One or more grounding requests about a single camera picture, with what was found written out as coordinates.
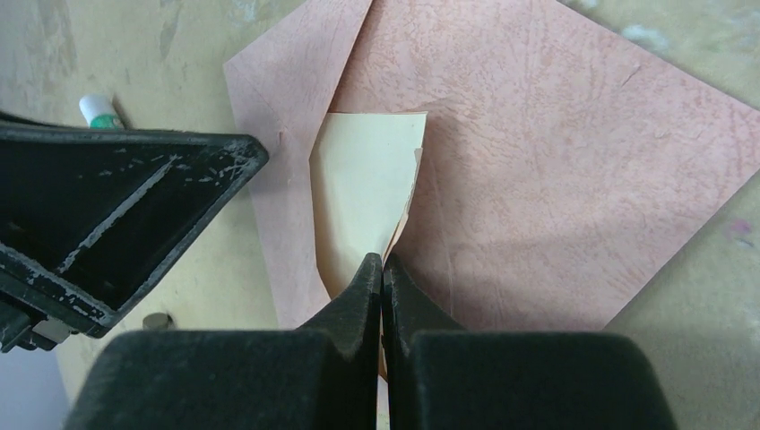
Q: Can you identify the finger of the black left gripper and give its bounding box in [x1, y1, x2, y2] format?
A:
[1, 113, 269, 352]

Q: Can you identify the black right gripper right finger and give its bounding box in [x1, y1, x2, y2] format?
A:
[383, 256, 676, 429]

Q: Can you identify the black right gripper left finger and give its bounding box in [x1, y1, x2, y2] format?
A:
[65, 254, 382, 429]

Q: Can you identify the white green glue stick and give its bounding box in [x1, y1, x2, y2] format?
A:
[78, 94, 125, 129]

